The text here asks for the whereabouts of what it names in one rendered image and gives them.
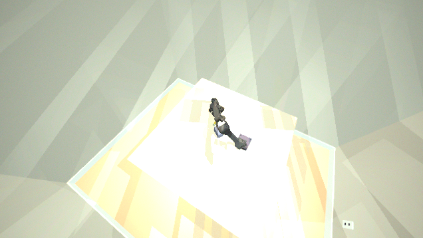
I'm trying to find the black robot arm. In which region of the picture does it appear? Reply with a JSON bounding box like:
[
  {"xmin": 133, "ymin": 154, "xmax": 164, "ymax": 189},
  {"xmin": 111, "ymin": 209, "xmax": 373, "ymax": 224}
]
[{"xmin": 210, "ymin": 98, "xmax": 247, "ymax": 150}]

